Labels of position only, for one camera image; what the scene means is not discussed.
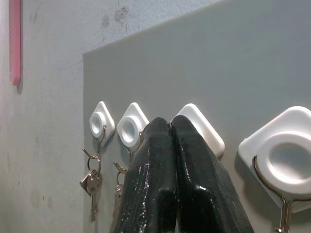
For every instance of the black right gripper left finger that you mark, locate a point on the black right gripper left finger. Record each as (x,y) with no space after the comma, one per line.
(148,184)

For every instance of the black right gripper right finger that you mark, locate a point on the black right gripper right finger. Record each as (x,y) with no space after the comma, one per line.
(201,189)

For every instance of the grey wall board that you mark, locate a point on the grey wall board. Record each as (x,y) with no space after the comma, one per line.
(194,60)

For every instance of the pink strip on wall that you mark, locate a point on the pink strip on wall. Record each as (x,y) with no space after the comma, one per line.
(15,48)

